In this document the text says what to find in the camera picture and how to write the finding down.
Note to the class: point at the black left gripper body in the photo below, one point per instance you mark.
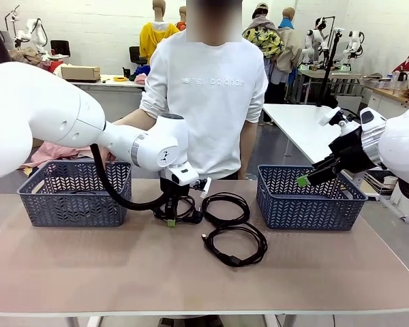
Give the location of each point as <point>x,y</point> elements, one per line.
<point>170,192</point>

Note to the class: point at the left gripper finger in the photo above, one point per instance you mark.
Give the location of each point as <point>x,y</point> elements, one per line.
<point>166,211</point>
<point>172,216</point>

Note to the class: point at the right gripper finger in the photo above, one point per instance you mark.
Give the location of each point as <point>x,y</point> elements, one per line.
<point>322,175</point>
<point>325,163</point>

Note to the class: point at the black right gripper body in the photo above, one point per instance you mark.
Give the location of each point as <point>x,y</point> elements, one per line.
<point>351,150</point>

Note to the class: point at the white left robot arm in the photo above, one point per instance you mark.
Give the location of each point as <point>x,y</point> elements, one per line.
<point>37,112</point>

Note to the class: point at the person's right forearm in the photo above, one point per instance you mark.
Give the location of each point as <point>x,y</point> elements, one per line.
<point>136,117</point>

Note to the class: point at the person's left forearm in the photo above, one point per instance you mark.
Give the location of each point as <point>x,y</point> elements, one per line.
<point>249,139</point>

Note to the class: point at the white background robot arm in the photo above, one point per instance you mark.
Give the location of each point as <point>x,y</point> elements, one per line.
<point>34,32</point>
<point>311,41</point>
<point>352,44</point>

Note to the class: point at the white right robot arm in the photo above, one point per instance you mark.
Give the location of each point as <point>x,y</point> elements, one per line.
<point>402,146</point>

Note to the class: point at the person's right hand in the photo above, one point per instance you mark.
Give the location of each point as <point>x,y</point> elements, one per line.
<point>107,156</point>

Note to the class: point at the person's left hand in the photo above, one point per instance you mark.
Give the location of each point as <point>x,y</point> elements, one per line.
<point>244,172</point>

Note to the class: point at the grey-blue perforated plastic basket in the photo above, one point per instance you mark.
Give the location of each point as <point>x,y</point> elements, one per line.
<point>71,211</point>
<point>303,214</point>

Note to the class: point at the person in white sweater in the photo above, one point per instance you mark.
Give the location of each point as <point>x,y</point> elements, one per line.
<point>208,119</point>

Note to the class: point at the black jug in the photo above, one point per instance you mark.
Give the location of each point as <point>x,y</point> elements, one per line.
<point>401,75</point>

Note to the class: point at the black tripod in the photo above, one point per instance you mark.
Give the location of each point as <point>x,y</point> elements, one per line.
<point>330,61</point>

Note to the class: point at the long white work table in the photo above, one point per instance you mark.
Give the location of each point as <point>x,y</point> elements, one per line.
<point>122,84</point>

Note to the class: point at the mannequin in beige jacket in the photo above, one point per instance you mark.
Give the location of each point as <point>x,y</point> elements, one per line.
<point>289,47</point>

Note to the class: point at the pink checked cloth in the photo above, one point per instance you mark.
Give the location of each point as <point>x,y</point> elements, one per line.
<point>54,153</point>

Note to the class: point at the pile of colourful clothes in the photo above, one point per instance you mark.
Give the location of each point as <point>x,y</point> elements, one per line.
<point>138,73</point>

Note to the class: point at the yellow tape roll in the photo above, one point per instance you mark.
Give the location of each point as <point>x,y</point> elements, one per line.
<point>115,79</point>

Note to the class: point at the mannequin in floral shirt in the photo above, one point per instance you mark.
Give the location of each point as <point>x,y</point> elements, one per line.
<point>262,39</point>

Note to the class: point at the flat cardboard box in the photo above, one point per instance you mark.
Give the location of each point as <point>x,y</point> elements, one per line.
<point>80,73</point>

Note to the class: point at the mannequin in yellow hoodie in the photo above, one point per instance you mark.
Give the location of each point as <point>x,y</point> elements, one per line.
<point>153,37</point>

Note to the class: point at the mannequin in orange top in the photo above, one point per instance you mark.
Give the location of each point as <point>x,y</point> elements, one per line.
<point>180,25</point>

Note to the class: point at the pile of brown clothes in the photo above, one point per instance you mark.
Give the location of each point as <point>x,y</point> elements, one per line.
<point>24,58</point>

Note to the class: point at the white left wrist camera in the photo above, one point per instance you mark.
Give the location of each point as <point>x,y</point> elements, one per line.
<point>206,187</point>

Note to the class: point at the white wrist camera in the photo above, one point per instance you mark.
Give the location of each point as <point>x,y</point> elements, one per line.
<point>206,187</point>
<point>329,117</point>

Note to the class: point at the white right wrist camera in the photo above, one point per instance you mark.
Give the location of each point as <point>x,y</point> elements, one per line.
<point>329,117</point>

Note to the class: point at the metal frame table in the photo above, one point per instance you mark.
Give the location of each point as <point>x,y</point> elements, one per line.
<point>313,73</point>

